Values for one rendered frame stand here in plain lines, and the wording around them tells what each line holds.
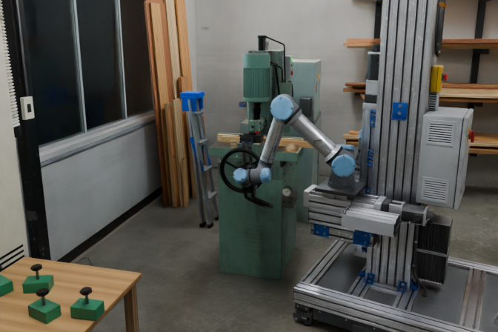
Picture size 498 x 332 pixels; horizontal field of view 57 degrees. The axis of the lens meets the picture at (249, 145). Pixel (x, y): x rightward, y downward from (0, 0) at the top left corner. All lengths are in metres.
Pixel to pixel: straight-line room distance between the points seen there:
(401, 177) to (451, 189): 0.26
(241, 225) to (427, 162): 1.30
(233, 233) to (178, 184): 1.44
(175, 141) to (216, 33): 1.69
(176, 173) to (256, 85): 1.75
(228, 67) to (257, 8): 0.76
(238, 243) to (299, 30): 2.86
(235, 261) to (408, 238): 1.21
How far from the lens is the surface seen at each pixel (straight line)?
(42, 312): 2.04
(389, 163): 2.59
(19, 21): 2.96
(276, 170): 2.95
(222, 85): 5.55
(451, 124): 2.45
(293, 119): 2.30
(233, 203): 3.10
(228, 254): 3.26
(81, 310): 2.01
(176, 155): 4.39
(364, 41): 4.89
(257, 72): 2.95
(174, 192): 4.45
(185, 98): 3.82
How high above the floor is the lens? 1.61
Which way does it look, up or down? 13 degrees down
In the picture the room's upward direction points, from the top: straight up
